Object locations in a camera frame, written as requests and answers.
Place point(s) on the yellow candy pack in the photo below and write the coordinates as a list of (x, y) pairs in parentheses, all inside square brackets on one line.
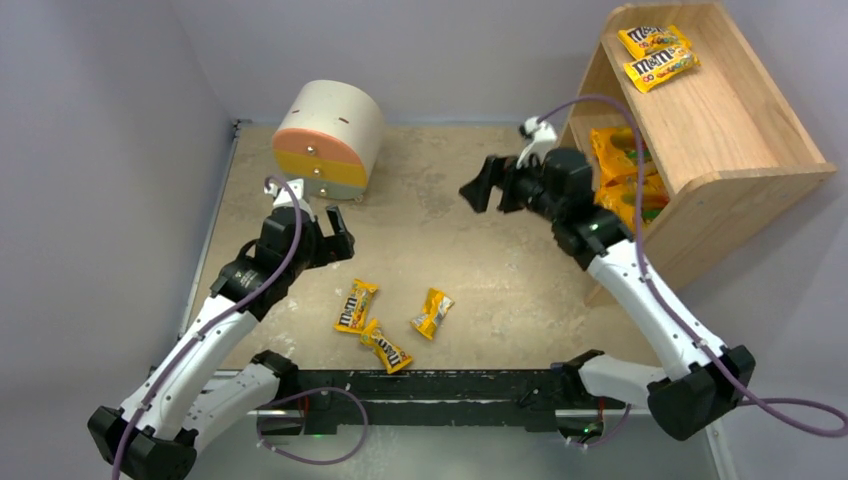
[(643, 40), (433, 312)]

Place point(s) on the wooden shelf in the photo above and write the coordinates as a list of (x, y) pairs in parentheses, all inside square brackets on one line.
[(731, 151)]

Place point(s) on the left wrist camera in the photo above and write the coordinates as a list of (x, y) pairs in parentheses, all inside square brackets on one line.
[(288, 194)]

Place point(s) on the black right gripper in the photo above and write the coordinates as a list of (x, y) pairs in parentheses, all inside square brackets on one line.
[(506, 188)]

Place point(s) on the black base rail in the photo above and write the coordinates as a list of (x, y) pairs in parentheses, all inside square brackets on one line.
[(536, 400)]

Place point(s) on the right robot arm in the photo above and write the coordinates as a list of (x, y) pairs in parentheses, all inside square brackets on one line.
[(694, 384)]

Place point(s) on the yellow M&M pack front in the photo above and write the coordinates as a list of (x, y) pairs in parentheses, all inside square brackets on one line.
[(392, 357)]

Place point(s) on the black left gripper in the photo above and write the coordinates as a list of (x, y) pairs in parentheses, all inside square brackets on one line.
[(321, 245)]

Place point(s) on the yellow m&m pack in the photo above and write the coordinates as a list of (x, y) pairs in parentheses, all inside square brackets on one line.
[(354, 312), (392, 357)]

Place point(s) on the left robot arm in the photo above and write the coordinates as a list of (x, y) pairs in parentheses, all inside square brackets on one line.
[(160, 430)]

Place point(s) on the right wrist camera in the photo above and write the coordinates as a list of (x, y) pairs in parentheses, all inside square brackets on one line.
[(540, 138)]

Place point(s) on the large orange candy bag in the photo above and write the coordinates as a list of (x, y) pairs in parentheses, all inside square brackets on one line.
[(621, 199), (615, 151)]

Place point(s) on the round pastel drawer cabinet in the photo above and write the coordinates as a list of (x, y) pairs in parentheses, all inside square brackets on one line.
[(330, 137)]

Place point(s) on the yellow candy pack horizontal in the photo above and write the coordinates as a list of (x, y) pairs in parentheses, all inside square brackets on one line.
[(659, 67)]

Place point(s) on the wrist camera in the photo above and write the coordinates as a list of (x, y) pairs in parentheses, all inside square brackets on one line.
[(288, 194), (540, 138)]

